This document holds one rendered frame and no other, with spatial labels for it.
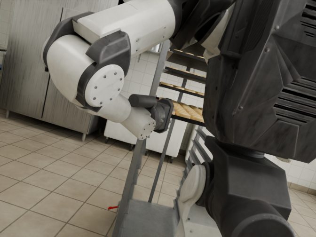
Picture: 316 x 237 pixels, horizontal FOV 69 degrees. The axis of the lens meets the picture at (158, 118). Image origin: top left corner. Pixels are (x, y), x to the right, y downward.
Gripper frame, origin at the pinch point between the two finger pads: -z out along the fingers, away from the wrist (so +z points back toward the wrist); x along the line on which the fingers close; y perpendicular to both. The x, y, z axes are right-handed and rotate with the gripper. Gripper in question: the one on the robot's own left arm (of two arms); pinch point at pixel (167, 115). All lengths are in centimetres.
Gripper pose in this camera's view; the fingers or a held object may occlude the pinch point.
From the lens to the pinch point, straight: 83.3
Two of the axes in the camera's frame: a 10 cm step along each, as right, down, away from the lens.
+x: 2.6, -9.5, -1.7
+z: -4.7, 0.3, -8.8
